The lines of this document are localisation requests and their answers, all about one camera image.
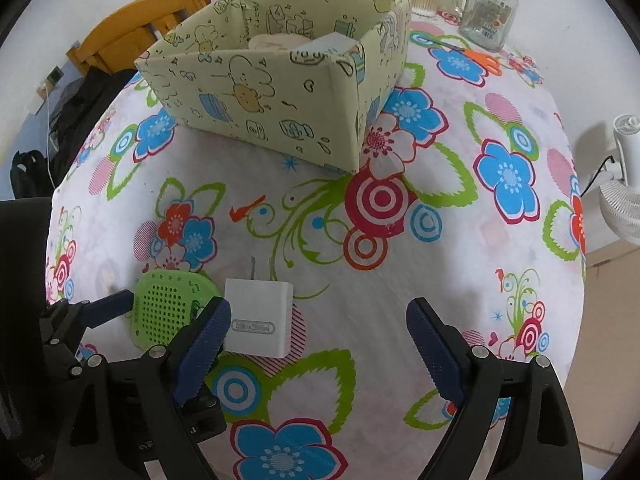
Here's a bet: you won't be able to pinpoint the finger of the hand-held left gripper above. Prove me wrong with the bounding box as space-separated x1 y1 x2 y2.
40 290 135 361
185 392 227 443

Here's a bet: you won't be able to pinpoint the glass jar green lid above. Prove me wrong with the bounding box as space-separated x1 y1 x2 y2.
454 0 523 52

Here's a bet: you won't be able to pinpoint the floral tablecloth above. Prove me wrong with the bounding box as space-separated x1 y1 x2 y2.
45 5 587 480

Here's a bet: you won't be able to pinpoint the dark clothing pile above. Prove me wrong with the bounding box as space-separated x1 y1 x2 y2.
47 67 136 186

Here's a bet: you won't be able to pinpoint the black backpack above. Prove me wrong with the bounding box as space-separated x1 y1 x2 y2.
10 150 51 201

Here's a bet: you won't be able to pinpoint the orange scissors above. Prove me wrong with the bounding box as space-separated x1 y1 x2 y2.
420 35 501 77

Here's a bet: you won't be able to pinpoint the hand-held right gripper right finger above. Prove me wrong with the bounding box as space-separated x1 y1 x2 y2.
406 297 583 480

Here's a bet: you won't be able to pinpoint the white rounded case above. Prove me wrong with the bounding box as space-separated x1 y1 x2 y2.
290 32 352 55

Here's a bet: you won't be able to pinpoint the black fan cable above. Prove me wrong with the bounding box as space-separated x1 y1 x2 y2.
580 157 621 196

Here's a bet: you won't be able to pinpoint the white charger plug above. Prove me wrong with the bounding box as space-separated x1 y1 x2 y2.
223 257 293 359

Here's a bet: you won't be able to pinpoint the green panda speaker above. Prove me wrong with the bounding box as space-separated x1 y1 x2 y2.
131 269 224 356

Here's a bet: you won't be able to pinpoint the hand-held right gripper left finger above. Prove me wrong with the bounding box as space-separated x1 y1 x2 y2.
50 296 232 480

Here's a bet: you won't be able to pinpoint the round beige cartoon pad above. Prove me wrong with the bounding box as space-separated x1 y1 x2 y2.
249 33 307 52

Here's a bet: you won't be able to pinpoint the beige cardboard box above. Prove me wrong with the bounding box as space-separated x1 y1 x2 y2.
582 240 640 456

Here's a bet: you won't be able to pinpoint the patterned yellow storage box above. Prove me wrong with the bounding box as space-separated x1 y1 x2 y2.
135 0 413 176

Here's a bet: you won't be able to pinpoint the orange wooden chair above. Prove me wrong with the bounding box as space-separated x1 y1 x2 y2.
67 0 213 73

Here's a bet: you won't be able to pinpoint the white clip fan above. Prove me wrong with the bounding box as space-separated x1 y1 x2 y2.
597 114 640 246

